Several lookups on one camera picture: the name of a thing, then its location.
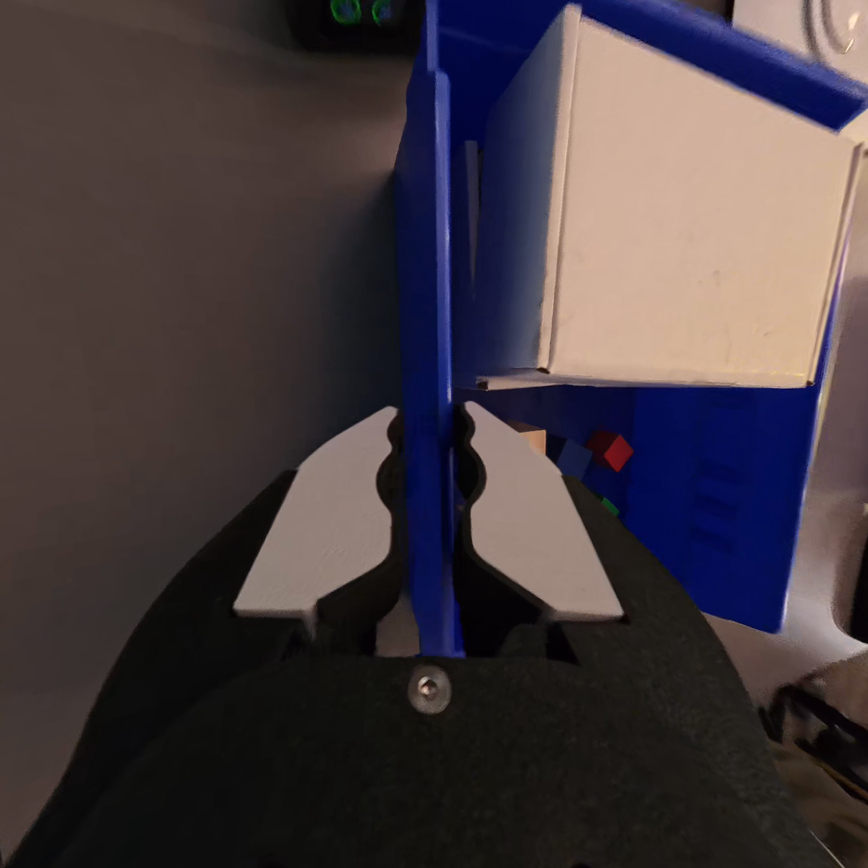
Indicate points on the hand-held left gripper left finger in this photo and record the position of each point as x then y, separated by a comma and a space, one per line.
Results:
319, 529

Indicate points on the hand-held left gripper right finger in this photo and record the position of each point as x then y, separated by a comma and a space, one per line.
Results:
536, 536

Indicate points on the blue plastic bin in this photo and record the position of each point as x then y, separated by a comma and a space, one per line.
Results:
719, 508

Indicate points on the white cardboard mailer box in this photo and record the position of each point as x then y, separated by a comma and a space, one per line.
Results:
692, 217

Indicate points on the green wooden cube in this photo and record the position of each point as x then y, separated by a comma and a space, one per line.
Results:
610, 507

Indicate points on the blue wooden cube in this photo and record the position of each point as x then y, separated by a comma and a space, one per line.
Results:
575, 460

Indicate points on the natural wooden cube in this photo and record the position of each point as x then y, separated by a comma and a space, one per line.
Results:
530, 439

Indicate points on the red wooden cube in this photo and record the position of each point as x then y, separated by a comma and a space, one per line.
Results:
612, 451

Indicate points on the black device with green lights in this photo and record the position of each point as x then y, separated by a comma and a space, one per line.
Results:
319, 37

